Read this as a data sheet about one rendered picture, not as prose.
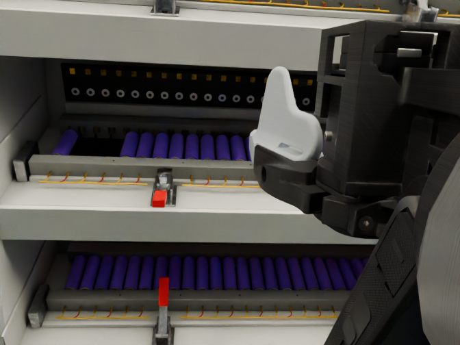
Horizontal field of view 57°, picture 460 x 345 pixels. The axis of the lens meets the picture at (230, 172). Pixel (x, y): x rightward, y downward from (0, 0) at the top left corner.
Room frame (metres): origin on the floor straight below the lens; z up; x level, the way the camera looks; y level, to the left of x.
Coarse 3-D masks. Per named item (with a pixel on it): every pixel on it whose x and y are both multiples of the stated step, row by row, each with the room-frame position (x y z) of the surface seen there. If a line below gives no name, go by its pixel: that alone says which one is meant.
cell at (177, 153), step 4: (172, 136) 0.57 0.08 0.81; (176, 136) 0.56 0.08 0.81; (180, 136) 0.57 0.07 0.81; (172, 140) 0.55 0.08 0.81; (176, 140) 0.55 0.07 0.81; (180, 140) 0.55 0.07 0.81; (172, 144) 0.54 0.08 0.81; (176, 144) 0.54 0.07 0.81; (180, 144) 0.54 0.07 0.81; (172, 148) 0.53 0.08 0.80; (176, 148) 0.53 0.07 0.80; (180, 148) 0.54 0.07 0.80; (172, 152) 0.52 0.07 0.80; (176, 152) 0.52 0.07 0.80; (180, 152) 0.53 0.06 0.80; (172, 156) 0.51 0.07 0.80; (176, 156) 0.51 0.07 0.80; (180, 156) 0.52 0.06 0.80
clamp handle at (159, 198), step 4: (160, 176) 0.45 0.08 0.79; (160, 180) 0.45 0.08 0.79; (164, 180) 0.45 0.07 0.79; (160, 184) 0.45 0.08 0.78; (164, 184) 0.45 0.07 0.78; (160, 188) 0.43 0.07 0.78; (164, 188) 0.43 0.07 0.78; (156, 192) 0.41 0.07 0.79; (160, 192) 0.41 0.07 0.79; (164, 192) 0.41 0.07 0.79; (156, 196) 0.39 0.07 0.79; (160, 196) 0.39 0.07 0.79; (164, 196) 0.39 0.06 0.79; (152, 200) 0.38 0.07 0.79; (156, 200) 0.38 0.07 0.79; (160, 200) 0.38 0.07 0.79; (164, 200) 0.38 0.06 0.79; (152, 204) 0.38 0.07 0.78; (156, 204) 0.38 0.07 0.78; (160, 204) 0.38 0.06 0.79; (164, 204) 0.38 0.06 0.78
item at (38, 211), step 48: (0, 144) 0.45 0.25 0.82; (48, 144) 0.55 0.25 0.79; (0, 192) 0.43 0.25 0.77; (48, 192) 0.45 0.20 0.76; (96, 192) 0.46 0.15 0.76; (144, 192) 0.46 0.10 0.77; (192, 192) 0.47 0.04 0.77; (240, 192) 0.48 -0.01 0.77; (96, 240) 0.44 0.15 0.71; (144, 240) 0.44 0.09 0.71; (192, 240) 0.45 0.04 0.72; (240, 240) 0.45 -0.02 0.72; (288, 240) 0.46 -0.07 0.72; (336, 240) 0.46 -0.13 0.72
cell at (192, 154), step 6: (186, 138) 0.57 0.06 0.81; (192, 138) 0.56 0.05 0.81; (198, 138) 0.57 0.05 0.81; (186, 144) 0.55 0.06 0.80; (192, 144) 0.54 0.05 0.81; (198, 144) 0.55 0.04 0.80; (186, 150) 0.54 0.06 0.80; (192, 150) 0.53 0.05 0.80; (198, 150) 0.54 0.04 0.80; (186, 156) 0.52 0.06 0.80; (192, 156) 0.52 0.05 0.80; (198, 156) 0.53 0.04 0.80
